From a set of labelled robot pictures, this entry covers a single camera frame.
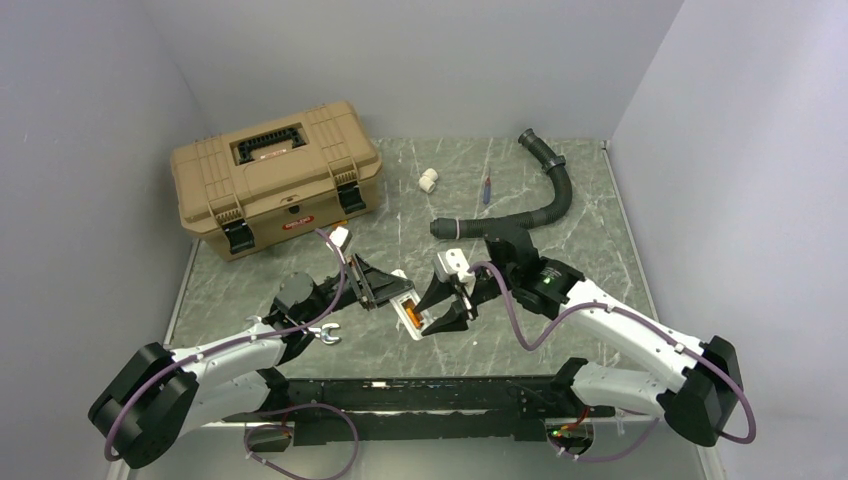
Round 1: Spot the white pipe fitting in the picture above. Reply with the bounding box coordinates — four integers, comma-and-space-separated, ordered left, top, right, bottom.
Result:
418, 168, 439, 194

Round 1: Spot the tan plastic toolbox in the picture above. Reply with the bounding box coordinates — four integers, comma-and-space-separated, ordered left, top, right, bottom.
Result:
170, 101, 383, 261

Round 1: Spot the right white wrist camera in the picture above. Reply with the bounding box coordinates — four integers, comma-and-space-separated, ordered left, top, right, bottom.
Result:
434, 248, 476, 293

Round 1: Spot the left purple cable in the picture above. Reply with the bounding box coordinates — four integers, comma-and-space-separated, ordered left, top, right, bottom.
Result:
102, 228, 349, 463

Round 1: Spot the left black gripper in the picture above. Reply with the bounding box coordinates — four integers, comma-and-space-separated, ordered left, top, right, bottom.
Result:
301, 252, 414, 324

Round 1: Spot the silver open-end wrench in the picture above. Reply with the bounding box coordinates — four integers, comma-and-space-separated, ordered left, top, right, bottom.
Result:
244, 322, 342, 345

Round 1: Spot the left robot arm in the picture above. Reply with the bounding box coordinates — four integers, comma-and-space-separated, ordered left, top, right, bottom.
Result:
88, 255, 432, 468

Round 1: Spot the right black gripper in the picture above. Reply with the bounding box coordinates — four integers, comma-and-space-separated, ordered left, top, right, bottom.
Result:
413, 261, 518, 336

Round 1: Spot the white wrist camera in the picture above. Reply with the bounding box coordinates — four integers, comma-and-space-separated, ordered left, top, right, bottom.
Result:
434, 248, 476, 293
329, 226, 353, 253

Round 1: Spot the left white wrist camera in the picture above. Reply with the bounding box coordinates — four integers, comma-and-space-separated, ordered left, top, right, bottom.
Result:
329, 226, 353, 253

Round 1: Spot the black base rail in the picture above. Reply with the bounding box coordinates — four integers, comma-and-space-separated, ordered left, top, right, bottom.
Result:
226, 375, 614, 446

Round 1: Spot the white remote control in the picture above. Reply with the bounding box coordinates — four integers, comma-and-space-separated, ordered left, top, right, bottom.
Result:
390, 269, 435, 341

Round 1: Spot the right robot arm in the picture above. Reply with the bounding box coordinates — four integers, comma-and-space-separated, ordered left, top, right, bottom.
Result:
400, 227, 757, 447

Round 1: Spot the black corrugated hose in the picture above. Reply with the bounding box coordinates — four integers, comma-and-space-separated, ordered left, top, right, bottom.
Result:
429, 128, 574, 240

